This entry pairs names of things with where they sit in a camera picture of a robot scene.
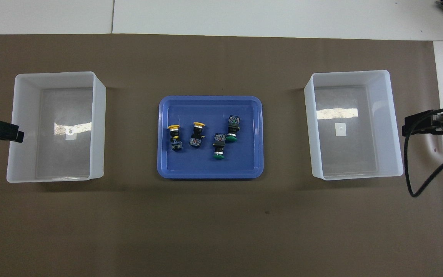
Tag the yellow push button switch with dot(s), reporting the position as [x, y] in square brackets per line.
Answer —
[196, 139]
[174, 134]

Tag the green push button switch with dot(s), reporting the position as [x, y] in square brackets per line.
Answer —
[232, 125]
[219, 144]

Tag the small white sticker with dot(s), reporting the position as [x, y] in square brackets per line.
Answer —
[340, 130]
[70, 134]

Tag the white translucent plastic box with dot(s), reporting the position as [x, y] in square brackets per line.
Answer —
[64, 161]
[352, 161]

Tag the blue plastic tray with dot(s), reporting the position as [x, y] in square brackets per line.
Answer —
[244, 161]

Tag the brown paper table mat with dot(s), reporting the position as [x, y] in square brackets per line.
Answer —
[221, 223]

